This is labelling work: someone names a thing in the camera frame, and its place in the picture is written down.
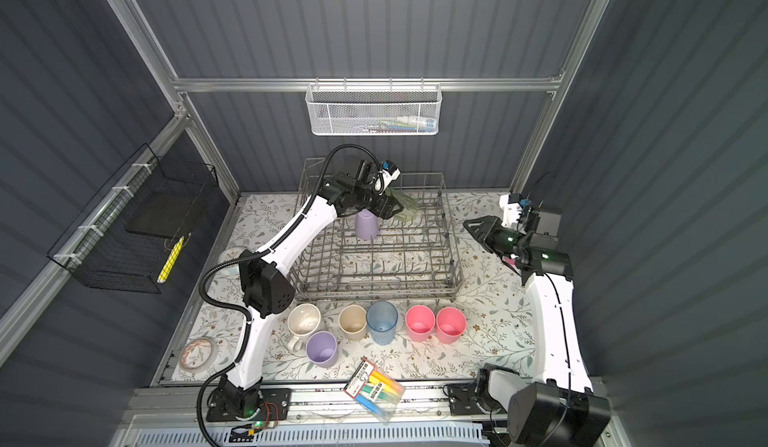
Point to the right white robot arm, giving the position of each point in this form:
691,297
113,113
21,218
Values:
557,404

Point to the white ceramic mug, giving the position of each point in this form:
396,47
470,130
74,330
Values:
303,322

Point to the grey wire dish rack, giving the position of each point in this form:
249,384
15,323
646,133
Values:
415,255

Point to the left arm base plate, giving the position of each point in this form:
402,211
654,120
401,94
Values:
274,404

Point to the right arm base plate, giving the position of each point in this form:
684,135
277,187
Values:
462,399

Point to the highlighter marker pack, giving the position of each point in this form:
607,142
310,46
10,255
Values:
374,391

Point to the blue translucent cup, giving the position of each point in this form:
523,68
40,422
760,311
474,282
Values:
382,319

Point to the green translucent cup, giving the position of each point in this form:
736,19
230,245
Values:
408,202

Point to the floral table mat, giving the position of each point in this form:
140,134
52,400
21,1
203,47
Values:
499,318

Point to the purple cup front row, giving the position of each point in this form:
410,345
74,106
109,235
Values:
322,349

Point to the pens in wall basket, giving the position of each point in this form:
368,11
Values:
401,124

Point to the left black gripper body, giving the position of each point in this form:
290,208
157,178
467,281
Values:
376,203

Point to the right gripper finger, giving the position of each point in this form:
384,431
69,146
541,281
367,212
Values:
485,237
481,224

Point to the yellow marker pen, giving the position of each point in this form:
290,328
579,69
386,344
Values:
170,261

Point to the tape roll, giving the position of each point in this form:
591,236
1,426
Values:
198,355

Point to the lilac cup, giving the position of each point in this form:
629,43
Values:
367,225

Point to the beige cup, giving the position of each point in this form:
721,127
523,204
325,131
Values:
352,321

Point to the pink cup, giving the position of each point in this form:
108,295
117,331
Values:
419,322
450,323

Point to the black wire side basket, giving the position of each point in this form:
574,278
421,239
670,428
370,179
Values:
125,240

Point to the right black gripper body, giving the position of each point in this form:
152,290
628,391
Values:
508,241

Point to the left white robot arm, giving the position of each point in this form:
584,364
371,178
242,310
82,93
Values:
267,291

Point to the white wire wall basket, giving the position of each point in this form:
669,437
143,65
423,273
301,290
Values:
333,112

